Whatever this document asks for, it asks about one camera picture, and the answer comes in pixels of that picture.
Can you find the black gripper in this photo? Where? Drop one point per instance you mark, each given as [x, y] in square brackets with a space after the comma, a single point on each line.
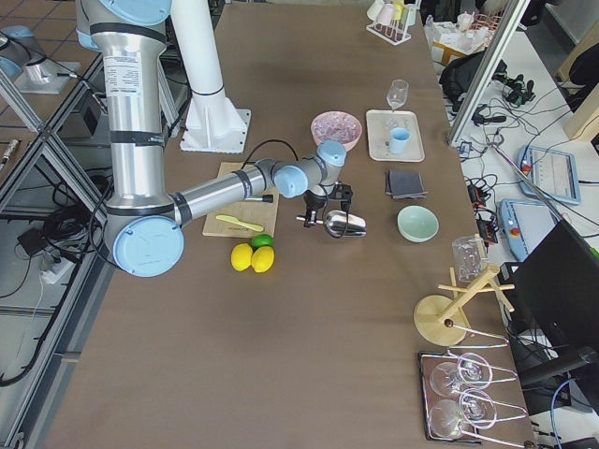
[314, 202]

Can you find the silver metal ice scoop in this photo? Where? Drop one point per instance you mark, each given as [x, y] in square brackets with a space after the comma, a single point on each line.
[338, 224]

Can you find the pink bowl with ice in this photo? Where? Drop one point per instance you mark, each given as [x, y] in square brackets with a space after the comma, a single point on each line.
[336, 125]

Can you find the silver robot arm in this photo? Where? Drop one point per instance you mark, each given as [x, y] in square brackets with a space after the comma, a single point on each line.
[144, 227]

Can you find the light blue cup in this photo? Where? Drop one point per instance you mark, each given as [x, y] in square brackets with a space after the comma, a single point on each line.
[398, 140]

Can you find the wooden cup tree stand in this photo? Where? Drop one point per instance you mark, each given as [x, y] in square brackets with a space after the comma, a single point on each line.
[441, 320]

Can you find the white cup drying rack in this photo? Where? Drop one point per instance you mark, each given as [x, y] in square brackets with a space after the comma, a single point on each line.
[404, 18]

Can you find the pink cup on rack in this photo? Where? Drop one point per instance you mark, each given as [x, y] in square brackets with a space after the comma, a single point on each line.
[385, 15]

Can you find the silver metal muddler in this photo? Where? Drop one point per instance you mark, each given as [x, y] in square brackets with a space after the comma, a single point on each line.
[261, 199]

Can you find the green lime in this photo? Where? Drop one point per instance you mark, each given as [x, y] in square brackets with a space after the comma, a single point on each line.
[262, 240]

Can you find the yellow lemon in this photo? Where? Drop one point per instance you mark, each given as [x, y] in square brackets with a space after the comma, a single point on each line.
[241, 256]
[262, 259]

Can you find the grey folded cloth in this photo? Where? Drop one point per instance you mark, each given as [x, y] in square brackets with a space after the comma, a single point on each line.
[402, 184]

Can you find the yellow plastic knife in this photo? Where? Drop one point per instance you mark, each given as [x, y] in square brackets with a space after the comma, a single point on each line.
[236, 221]

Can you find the light green bowl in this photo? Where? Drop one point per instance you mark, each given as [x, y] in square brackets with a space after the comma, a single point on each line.
[417, 224]

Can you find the cream serving tray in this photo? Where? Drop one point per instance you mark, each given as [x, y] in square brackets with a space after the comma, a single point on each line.
[380, 122]

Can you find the clear wine glass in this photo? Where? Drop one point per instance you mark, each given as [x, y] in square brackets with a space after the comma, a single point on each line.
[397, 94]

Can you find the clear glass mug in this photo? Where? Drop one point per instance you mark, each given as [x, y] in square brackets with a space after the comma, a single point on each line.
[469, 257]

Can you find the black bag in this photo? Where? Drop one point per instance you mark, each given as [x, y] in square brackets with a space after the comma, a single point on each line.
[458, 76]

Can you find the blue teach pendant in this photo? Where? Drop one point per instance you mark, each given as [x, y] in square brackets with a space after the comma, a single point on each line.
[551, 171]
[525, 223]

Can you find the black wine glass rack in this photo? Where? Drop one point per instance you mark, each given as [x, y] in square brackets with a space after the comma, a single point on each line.
[427, 362]

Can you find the hanging wine glass far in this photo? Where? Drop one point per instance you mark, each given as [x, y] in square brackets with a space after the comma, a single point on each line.
[461, 372]

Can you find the hanging wine glass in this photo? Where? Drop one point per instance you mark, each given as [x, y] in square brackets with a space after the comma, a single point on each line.
[461, 372]
[472, 410]

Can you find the hanging wine glass near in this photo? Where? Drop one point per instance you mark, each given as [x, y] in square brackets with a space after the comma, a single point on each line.
[472, 410]

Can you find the black monitor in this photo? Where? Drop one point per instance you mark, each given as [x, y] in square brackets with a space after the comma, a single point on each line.
[556, 287]

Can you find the seated person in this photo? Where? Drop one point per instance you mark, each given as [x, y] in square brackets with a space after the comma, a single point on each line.
[584, 70]

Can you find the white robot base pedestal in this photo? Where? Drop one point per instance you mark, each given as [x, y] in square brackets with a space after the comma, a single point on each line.
[213, 124]

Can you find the aluminium frame post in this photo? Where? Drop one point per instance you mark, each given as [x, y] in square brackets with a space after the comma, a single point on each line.
[509, 22]

